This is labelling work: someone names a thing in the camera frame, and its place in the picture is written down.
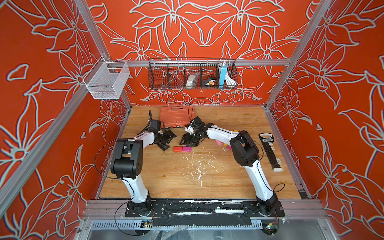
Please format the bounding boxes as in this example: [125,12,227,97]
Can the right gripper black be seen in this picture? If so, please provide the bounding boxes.
[177,130,202,148]

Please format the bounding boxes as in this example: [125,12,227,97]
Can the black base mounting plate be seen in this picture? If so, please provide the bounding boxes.
[124,199,286,229]

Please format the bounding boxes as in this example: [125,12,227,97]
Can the orange plastic tool case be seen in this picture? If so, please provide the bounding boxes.
[160,106,196,129]

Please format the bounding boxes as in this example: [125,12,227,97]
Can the small magenta block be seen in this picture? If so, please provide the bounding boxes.
[182,147,192,152]

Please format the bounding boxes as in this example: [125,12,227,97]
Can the black item in basket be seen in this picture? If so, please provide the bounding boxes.
[202,78,216,87]

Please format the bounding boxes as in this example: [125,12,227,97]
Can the black remote-like tool strip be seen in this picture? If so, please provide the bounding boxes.
[259,133,283,173]

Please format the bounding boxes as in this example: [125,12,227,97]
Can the small red block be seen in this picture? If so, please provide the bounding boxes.
[173,147,183,152]

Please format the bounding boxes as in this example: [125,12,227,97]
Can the grey packet in basket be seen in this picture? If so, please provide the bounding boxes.
[186,73,200,90]

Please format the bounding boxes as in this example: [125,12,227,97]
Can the clear plastic wall bin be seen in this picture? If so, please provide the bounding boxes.
[84,62,131,100]

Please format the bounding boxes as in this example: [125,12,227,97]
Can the white cables in basket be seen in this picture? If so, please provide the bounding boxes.
[225,69,237,89]

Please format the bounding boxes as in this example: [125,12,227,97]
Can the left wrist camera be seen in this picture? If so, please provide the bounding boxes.
[149,120,162,133]

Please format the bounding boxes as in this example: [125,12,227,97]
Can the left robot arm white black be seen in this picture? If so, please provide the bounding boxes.
[110,130,177,217]

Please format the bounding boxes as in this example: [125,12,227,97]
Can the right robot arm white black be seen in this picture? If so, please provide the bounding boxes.
[180,123,279,216]

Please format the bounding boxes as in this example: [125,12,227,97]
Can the black wire wall basket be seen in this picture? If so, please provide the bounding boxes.
[148,58,238,90]

